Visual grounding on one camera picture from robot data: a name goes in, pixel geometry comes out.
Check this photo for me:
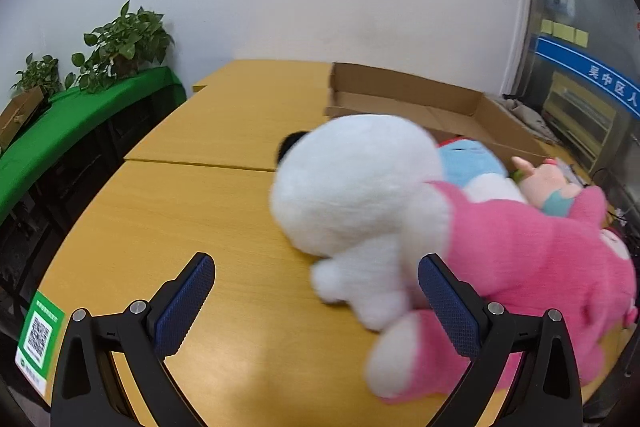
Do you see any pink plush toy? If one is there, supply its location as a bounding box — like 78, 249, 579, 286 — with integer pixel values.
367, 181, 638, 405

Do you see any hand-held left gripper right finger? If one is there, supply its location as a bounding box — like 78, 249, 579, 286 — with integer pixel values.
417, 253, 586, 427

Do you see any large potted plant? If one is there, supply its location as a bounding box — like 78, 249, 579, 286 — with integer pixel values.
65, 0, 176, 94

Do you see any light blue plush toy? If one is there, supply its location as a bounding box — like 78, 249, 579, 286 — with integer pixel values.
436, 134, 528, 208

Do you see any blue door banner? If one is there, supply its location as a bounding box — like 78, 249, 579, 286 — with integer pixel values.
535, 34, 640, 120

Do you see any grey cloth bag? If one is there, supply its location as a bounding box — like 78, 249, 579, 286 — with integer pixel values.
502, 94, 561, 142

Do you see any white panda plush toy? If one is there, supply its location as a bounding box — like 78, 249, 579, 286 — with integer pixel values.
270, 114, 453, 333

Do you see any pink and teal doll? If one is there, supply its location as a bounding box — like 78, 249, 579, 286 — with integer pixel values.
510, 157, 583, 218

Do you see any green code sticker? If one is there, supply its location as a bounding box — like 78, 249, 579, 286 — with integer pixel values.
15, 289, 66, 395

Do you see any yellow rack behind glass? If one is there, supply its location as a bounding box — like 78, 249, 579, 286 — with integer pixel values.
542, 72, 618, 172

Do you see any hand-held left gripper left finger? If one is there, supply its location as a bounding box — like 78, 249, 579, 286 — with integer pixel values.
50, 251, 216, 427

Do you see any small cardboard box on shelf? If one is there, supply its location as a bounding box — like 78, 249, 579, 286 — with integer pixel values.
0, 86, 51, 152

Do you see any small potted plant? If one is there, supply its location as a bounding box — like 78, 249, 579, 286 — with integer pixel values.
10, 53, 63, 95

